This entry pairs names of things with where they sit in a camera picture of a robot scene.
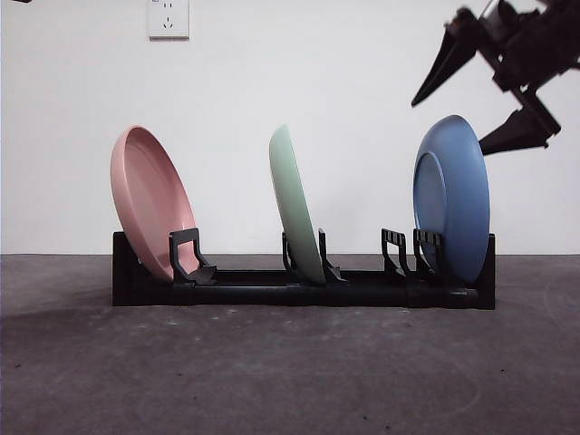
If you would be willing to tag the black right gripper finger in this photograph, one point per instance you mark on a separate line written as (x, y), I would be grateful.
(516, 133)
(448, 59)

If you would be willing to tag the blue round plate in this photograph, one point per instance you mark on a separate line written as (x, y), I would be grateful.
(457, 195)

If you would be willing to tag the green round plate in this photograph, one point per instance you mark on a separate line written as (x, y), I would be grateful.
(294, 204)

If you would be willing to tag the pink round plate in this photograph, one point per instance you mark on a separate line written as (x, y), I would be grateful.
(149, 199)

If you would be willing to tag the black plastic plate rack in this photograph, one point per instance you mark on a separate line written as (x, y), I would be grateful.
(272, 294)

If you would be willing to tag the white wall socket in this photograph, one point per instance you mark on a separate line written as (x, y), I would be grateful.
(168, 20)

